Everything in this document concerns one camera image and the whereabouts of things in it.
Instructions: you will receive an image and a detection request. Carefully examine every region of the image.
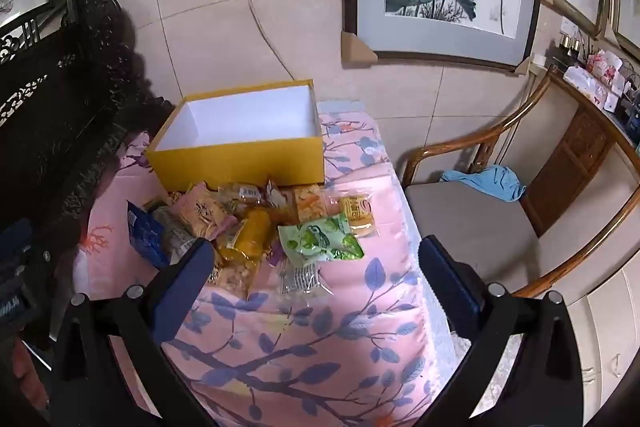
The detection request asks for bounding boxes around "clear silver snack packet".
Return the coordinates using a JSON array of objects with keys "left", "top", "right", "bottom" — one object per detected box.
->
[{"left": 277, "top": 259, "right": 333, "bottom": 298}]

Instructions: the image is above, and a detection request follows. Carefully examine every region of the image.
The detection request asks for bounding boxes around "yellow snack packet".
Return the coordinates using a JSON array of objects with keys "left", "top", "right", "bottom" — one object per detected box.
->
[{"left": 217, "top": 207, "right": 273, "bottom": 263}]

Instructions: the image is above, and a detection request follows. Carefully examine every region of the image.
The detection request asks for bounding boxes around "clear packet of beige biscuits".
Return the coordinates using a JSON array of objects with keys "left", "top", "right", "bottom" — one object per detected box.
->
[{"left": 202, "top": 252, "right": 261, "bottom": 300}]

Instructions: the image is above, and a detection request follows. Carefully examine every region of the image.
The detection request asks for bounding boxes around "blue snack packet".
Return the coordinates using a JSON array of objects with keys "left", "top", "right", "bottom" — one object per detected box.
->
[{"left": 126, "top": 201, "right": 173, "bottom": 270}]

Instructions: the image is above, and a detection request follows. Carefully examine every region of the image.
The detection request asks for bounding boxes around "dark carved wooden furniture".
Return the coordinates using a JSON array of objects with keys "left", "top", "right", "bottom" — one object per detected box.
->
[{"left": 0, "top": 0, "right": 176, "bottom": 268}]

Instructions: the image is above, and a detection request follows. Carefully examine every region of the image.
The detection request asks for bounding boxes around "floral tissue pack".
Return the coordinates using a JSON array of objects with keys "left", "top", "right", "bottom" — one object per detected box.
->
[
  {"left": 564, "top": 66, "right": 608, "bottom": 102},
  {"left": 585, "top": 49, "right": 623, "bottom": 88}
]

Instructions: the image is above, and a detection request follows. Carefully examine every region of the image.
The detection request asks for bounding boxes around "peach printed snack packet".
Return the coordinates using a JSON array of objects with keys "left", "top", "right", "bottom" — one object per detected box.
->
[{"left": 167, "top": 184, "right": 238, "bottom": 240}]

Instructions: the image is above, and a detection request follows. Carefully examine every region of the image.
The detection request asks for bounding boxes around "pink floral tablecloth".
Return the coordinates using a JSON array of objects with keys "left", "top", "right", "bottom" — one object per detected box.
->
[{"left": 80, "top": 102, "right": 473, "bottom": 427}]

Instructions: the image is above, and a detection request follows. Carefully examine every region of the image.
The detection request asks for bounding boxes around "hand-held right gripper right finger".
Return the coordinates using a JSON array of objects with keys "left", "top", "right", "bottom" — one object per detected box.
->
[{"left": 417, "top": 234, "right": 598, "bottom": 427}]

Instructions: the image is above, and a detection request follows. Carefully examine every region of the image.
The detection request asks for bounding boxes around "yellow cardboard box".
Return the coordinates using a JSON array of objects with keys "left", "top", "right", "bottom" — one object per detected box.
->
[{"left": 145, "top": 79, "right": 327, "bottom": 192}]

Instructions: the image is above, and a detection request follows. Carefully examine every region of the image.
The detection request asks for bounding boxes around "light blue cloth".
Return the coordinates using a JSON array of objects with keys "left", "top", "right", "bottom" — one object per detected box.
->
[{"left": 440, "top": 165, "right": 527, "bottom": 202}]

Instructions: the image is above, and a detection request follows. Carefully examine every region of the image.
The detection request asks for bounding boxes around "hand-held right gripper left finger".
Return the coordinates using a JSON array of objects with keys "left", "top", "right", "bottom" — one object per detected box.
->
[{"left": 50, "top": 237, "right": 221, "bottom": 427}]

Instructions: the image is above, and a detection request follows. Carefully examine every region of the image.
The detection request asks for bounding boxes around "clear yellowish candy packet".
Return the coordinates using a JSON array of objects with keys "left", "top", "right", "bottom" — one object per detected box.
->
[{"left": 217, "top": 182, "right": 266, "bottom": 208}]

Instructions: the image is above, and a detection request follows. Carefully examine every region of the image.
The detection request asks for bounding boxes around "orange square snack packet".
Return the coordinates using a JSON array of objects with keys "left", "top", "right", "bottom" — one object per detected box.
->
[{"left": 292, "top": 184, "right": 328, "bottom": 223}]

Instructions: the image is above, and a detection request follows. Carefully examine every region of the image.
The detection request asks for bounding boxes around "grey striped snack packet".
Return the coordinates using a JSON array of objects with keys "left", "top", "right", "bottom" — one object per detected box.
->
[{"left": 150, "top": 206, "right": 198, "bottom": 265}]

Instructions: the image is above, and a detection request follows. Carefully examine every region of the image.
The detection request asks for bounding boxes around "carved wooden side table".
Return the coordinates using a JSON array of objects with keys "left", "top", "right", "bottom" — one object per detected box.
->
[{"left": 520, "top": 67, "right": 640, "bottom": 238}]

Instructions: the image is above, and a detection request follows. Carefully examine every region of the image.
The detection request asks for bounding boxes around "small purple white packet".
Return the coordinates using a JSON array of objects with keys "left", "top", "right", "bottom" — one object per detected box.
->
[{"left": 265, "top": 179, "right": 287, "bottom": 208}]

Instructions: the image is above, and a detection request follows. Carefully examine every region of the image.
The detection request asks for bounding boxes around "wooden armchair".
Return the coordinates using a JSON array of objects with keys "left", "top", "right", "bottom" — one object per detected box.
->
[{"left": 400, "top": 66, "right": 640, "bottom": 299}]

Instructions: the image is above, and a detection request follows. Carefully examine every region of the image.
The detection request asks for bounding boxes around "green snack packet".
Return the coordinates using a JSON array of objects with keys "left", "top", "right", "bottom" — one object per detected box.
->
[{"left": 277, "top": 213, "right": 366, "bottom": 268}]

